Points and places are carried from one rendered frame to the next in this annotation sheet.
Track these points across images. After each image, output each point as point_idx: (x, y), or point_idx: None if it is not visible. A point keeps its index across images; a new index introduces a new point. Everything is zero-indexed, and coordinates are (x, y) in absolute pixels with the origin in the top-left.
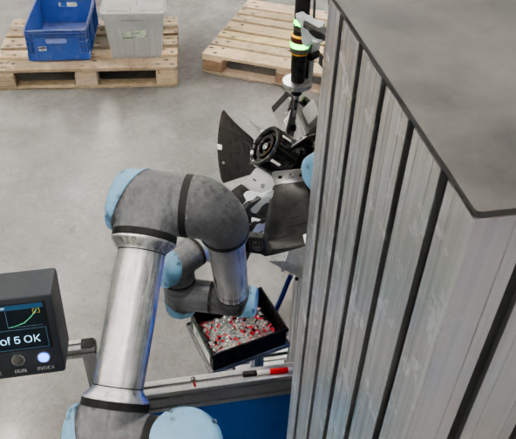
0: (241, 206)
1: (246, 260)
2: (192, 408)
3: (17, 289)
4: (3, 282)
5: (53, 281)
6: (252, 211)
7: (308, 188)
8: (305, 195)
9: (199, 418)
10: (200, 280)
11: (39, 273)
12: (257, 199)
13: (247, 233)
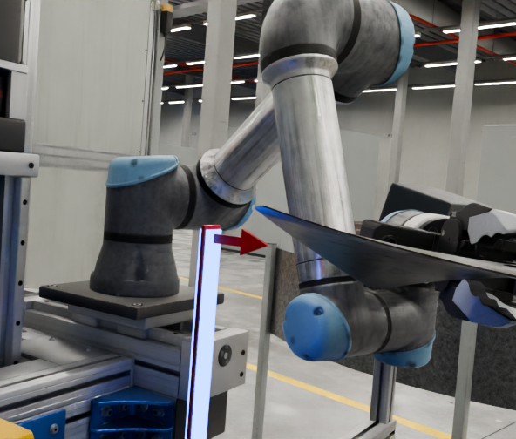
0: (281, 10)
1: (291, 158)
2: (159, 157)
3: (419, 188)
4: (443, 195)
5: (418, 193)
6: (469, 227)
7: None
8: (499, 262)
9: (146, 157)
10: (392, 295)
11: (444, 199)
12: (483, 205)
13: (263, 54)
